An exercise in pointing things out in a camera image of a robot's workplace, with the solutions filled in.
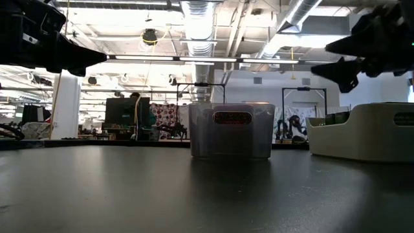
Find person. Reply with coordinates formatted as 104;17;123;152
129;92;158;130
289;115;307;143

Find tan hanging cord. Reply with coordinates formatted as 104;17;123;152
49;72;62;140

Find white plastic bin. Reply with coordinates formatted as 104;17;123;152
305;102;414;162

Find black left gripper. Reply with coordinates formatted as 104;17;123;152
0;0;108;78

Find whitish bag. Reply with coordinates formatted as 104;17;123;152
19;121;51;140

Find black boxes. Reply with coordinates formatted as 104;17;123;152
21;104;52;123

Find black metal frame stand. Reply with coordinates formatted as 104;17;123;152
175;82;226;142
281;86;327;143

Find black metal table frame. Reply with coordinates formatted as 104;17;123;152
0;138;310;151

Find slanted silver ventilation duct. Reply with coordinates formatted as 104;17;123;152
258;0;324;61

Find red block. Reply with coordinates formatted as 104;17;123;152
212;111;253;126

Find white room pillar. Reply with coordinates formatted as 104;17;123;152
51;72;82;140

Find black monitor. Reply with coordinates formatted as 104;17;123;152
105;96;151;133

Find red patterned fabric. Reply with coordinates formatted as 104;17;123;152
149;102;179;142

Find yellow hanging cable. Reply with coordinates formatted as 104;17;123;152
133;63;153;139

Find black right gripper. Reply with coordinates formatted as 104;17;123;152
310;0;414;94

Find black hanging ceiling fixture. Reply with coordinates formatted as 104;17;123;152
142;28;158;46

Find long ceiling light strip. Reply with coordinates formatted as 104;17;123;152
108;54;300;65

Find grey translucent plastic bin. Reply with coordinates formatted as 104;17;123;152
188;102;276;161

